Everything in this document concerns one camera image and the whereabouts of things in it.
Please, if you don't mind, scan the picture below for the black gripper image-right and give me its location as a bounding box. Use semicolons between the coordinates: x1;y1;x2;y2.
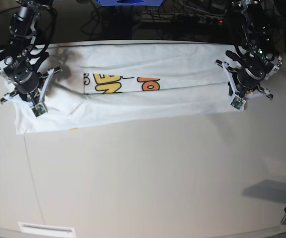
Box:
225;50;266;96

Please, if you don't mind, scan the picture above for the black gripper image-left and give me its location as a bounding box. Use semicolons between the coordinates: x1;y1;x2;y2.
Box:
5;53;50;102

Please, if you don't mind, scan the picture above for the white printed T-shirt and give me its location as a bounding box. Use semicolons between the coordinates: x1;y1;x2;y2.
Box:
14;43;233;134

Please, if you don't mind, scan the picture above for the white label strip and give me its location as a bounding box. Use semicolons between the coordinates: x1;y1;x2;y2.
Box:
18;222;76;238

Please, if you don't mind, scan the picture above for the blue box at top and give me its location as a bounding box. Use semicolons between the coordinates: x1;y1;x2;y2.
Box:
96;0;163;6

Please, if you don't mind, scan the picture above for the power strip with red light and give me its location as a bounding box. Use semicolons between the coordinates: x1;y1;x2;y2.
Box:
176;14;225;25

